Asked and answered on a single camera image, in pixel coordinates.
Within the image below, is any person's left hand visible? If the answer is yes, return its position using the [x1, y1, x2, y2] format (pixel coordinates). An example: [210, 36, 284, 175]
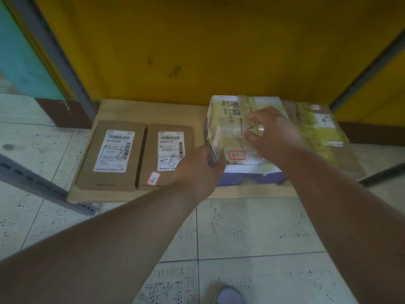
[172, 145, 227, 200]

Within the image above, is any person's right hand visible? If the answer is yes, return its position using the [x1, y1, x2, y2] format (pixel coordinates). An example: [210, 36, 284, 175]
[243, 106, 305, 162]

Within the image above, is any white taped parcel purple base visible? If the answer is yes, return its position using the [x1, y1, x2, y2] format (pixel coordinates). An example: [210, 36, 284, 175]
[205, 95, 289, 187]

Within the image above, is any person's right forearm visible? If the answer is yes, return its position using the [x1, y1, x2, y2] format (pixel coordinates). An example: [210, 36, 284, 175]
[275, 145, 405, 304]

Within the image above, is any person's left forearm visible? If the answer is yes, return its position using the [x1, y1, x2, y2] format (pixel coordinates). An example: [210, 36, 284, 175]
[0, 182, 209, 304]

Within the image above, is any brown labelled box red sticker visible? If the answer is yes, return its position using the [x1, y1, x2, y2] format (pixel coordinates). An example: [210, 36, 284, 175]
[136, 123, 194, 191]

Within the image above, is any brown parcel with green tape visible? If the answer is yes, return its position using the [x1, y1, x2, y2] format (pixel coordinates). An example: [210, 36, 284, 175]
[281, 100, 368, 183]

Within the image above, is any brown cardboard shelf sheet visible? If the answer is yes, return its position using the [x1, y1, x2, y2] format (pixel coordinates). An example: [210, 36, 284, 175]
[66, 98, 318, 204]

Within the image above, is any large brown labelled cardboard box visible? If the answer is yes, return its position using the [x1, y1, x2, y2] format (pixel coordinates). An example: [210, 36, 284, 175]
[75, 120, 147, 193]

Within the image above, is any person's white shoe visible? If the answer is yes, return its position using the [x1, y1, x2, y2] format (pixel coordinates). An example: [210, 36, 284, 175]
[216, 286, 246, 304]

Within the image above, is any grey metal shelf frame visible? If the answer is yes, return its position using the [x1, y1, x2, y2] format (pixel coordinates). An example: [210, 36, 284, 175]
[0, 0, 405, 217]

